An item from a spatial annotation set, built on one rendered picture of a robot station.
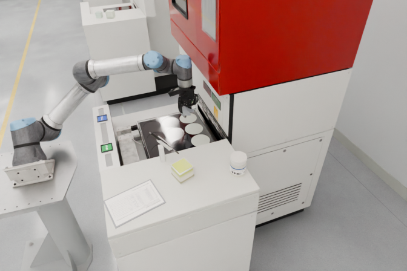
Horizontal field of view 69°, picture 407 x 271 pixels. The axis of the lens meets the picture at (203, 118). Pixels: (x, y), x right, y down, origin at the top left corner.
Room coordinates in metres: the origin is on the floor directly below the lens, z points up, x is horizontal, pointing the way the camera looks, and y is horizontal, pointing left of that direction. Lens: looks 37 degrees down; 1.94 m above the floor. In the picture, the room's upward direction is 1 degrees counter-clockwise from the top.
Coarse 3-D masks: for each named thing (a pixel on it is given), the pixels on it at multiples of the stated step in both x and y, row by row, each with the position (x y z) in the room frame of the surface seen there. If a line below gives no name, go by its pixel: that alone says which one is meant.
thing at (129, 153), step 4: (120, 144) 1.21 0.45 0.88; (124, 144) 1.20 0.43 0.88; (128, 144) 1.20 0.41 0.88; (132, 144) 1.20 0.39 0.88; (120, 148) 1.17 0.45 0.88; (124, 148) 1.17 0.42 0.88; (128, 148) 1.17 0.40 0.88; (132, 148) 1.17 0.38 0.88; (124, 152) 1.14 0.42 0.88; (128, 152) 1.14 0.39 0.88; (132, 152) 1.14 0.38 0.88; (136, 152) 1.14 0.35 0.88; (124, 156) 1.11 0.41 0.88; (128, 156) 1.11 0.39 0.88; (132, 156) 1.11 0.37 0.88; (136, 156) 1.11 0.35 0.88; (124, 160) 1.08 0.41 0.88; (128, 160) 1.08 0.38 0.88; (132, 160) 1.08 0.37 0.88; (136, 160) 1.08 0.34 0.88; (124, 164) 1.05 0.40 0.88; (128, 164) 1.05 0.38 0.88
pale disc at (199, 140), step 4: (196, 136) 1.23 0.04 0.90; (200, 136) 1.23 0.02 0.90; (204, 136) 1.23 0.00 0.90; (192, 140) 1.20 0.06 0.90; (196, 140) 1.20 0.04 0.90; (200, 140) 1.20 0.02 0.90; (204, 140) 1.19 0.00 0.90; (208, 140) 1.19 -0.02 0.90; (196, 144) 1.17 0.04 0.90; (200, 144) 1.17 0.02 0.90; (204, 144) 1.17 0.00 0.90
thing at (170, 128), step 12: (156, 120) 1.38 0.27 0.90; (168, 120) 1.38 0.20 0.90; (144, 132) 1.27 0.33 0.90; (156, 132) 1.27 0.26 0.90; (168, 132) 1.27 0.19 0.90; (180, 132) 1.27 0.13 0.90; (204, 132) 1.26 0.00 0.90; (156, 144) 1.18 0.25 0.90; (180, 144) 1.17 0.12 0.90; (192, 144) 1.17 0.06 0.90; (156, 156) 1.08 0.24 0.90
